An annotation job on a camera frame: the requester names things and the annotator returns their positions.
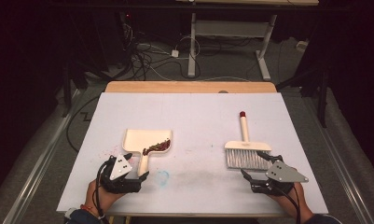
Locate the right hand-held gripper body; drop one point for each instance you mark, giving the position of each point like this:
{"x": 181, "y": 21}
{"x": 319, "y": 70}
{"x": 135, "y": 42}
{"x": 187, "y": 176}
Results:
{"x": 279, "y": 180}

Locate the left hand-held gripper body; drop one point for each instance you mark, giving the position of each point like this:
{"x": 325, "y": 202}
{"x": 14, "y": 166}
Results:
{"x": 119, "y": 175}

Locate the cream brush with red cap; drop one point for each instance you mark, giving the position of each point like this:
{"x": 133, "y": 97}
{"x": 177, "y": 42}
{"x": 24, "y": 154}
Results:
{"x": 246, "y": 155}

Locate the cream dustpan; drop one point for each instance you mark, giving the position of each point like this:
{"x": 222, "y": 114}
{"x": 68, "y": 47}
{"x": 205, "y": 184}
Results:
{"x": 141, "y": 140}

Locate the pile of red crumbs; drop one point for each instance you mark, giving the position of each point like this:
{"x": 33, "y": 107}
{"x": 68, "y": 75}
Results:
{"x": 158, "y": 146}

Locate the person's right hand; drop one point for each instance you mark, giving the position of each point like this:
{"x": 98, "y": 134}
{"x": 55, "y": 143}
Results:
{"x": 295, "y": 203}

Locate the person's left hand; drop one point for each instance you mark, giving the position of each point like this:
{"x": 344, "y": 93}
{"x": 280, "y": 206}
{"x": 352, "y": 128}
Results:
{"x": 102, "y": 199}

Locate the white table cover sheet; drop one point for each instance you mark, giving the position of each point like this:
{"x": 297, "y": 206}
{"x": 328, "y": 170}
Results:
{"x": 206, "y": 112}

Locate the black metal stand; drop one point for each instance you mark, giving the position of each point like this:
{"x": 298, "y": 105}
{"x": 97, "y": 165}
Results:
{"x": 323, "y": 102}
{"x": 66, "y": 93}

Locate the wooden table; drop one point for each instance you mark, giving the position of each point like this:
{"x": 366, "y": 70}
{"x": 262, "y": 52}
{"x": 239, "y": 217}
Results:
{"x": 191, "y": 87}

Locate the white power adapter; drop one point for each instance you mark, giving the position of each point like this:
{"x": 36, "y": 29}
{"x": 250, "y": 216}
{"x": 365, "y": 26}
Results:
{"x": 174, "y": 53}

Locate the beige box on floor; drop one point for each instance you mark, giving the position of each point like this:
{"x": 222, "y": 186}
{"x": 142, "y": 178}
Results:
{"x": 301, "y": 46}

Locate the aluminium floor rail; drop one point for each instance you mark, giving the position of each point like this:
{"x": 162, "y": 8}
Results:
{"x": 346, "y": 183}
{"x": 35, "y": 174}

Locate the white metal desk frame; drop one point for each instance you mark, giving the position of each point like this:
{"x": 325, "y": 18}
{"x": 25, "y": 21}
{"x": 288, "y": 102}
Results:
{"x": 231, "y": 28}

